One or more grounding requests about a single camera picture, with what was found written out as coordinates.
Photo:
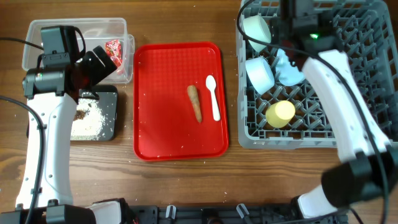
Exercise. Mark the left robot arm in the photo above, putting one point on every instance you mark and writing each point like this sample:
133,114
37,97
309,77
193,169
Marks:
52,90

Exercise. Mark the orange carrot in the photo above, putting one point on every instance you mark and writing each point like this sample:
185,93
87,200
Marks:
193,96

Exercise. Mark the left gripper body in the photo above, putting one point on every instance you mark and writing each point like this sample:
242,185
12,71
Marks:
94,70

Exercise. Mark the black plastic tray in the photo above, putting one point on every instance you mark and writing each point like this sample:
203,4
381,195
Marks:
109,105

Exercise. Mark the red serving tray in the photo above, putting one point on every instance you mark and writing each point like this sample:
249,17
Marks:
165,126

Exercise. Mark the grey dishwasher rack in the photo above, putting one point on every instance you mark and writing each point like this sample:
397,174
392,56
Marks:
366,31

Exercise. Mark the white plastic spoon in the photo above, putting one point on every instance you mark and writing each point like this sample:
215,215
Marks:
211,85

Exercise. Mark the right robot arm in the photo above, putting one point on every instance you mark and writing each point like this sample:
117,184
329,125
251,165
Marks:
368,167

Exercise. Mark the white rice pile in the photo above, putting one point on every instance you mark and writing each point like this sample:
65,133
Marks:
89,128

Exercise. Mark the yellow plastic cup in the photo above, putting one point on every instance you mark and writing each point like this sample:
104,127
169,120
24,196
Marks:
279,114

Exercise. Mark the light blue plate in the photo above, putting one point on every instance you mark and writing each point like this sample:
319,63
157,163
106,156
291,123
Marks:
288,74

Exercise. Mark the clear plastic bin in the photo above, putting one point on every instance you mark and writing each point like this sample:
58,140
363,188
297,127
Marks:
96,31

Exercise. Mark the green bowl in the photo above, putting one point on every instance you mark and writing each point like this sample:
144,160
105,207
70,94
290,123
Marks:
257,28

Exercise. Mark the red snack wrapper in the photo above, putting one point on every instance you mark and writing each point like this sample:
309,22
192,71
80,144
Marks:
113,49

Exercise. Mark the brown food scrap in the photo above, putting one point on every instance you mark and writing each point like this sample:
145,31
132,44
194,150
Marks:
80,114

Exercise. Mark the light blue bowl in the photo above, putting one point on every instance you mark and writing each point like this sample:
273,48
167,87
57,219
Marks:
260,74

